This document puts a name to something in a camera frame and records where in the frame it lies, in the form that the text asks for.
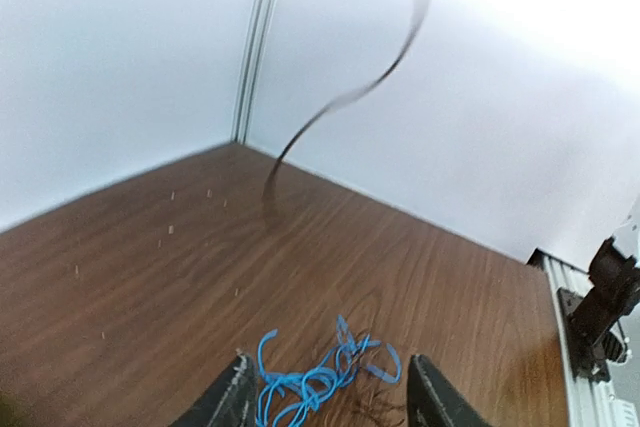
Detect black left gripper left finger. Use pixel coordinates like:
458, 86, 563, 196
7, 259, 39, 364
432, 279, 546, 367
170, 353, 258, 427

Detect blue and brown cables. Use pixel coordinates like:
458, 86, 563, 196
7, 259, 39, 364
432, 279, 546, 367
252, 314, 409, 427

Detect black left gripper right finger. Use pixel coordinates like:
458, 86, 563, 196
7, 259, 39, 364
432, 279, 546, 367
408, 354, 490, 427

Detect right aluminium frame post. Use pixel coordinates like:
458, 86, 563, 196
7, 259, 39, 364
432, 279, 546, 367
232, 0, 276, 144

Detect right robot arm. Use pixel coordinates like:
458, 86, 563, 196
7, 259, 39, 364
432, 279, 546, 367
567, 237, 639, 382

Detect aluminium front rail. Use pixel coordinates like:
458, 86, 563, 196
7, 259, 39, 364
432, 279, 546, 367
528, 237, 639, 426

